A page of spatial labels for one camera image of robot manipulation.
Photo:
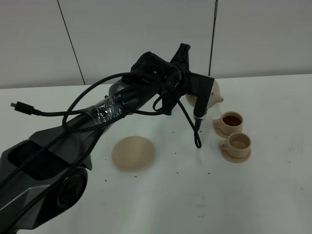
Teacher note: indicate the beige round teapot saucer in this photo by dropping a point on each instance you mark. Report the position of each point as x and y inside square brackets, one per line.
[133, 154]

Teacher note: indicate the beige teacup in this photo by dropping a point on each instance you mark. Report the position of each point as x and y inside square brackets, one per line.
[232, 118]
[236, 140]

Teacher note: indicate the near beige cup saucer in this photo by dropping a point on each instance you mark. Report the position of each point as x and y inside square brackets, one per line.
[236, 155]

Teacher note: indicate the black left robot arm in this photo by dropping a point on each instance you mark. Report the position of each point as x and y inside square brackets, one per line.
[45, 175]

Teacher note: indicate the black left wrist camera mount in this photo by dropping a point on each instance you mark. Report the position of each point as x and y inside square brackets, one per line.
[201, 87]

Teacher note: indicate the far beige teacup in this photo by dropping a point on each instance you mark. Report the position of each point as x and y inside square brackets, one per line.
[232, 118]

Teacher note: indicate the beige ceramic teapot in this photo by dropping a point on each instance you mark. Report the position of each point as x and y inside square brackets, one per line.
[214, 98]

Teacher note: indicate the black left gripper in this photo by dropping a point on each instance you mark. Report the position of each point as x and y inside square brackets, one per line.
[167, 79]

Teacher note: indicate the near beige teacup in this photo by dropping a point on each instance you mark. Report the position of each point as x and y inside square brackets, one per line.
[236, 140]

